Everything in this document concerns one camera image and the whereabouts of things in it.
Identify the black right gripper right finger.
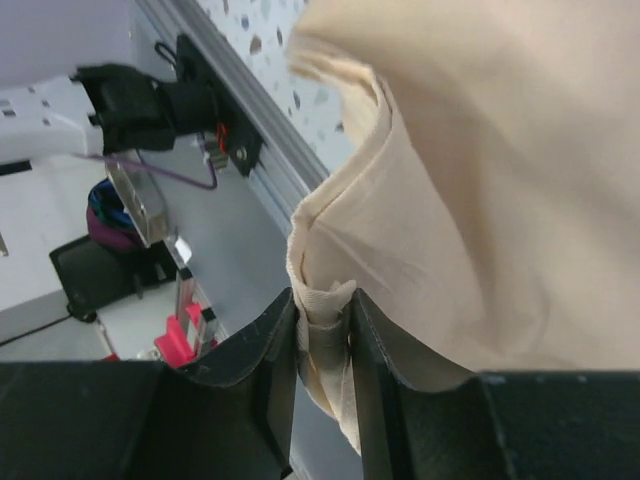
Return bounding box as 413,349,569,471
349,290,639,479

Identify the cluttered background workbench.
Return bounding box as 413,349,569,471
0,149,231,364

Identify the pink white teleoperation handle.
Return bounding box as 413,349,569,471
136,316,218,368

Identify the beige cloth mat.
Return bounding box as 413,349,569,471
287,1,639,447

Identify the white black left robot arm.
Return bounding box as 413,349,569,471
1,63,176,165

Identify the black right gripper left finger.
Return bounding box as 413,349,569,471
1,289,297,479

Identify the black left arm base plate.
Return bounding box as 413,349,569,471
154,34,263,177

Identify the aluminium rail frame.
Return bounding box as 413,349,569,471
135,1,328,222

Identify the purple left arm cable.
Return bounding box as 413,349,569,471
72,134,220,191

